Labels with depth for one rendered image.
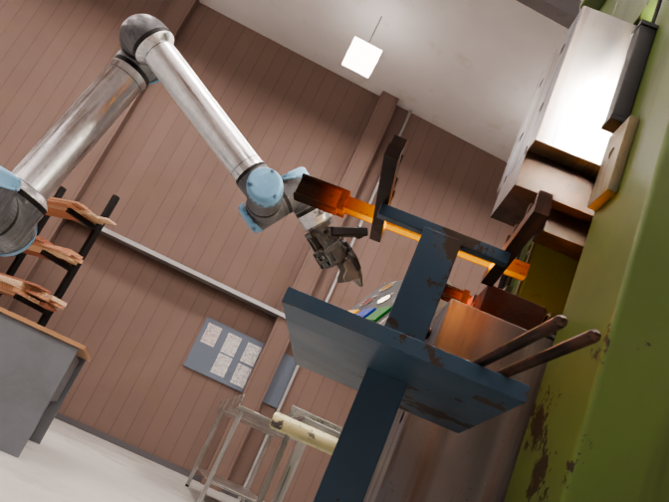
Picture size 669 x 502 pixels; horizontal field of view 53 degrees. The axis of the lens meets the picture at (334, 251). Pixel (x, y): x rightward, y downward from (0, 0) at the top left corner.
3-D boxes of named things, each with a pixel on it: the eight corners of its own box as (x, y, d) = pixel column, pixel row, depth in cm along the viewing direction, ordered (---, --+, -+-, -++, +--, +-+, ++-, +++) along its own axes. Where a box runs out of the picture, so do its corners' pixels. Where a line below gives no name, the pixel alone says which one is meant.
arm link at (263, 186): (142, -14, 176) (296, 185, 166) (147, 15, 188) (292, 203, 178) (103, 5, 173) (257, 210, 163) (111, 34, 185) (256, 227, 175)
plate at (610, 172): (606, 188, 123) (630, 115, 129) (586, 207, 132) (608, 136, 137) (617, 193, 123) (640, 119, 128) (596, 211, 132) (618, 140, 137)
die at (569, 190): (515, 184, 151) (527, 149, 154) (490, 217, 170) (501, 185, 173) (694, 257, 148) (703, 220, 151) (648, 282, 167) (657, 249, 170)
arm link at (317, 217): (317, 205, 194) (332, 198, 185) (325, 220, 194) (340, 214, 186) (293, 220, 190) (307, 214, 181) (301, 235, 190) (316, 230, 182)
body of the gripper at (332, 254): (322, 272, 191) (301, 235, 189) (344, 256, 195) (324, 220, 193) (334, 269, 184) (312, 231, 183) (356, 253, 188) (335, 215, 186)
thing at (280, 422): (267, 427, 171) (276, 408, 173) (268, 429, 176) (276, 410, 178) (428, 499, 168) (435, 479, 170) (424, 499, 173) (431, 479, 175)
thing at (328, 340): (281, 301, 79) (288, 286, 80) (295, 364, 117) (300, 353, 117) (526, 402, 76) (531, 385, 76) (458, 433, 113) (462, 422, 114)
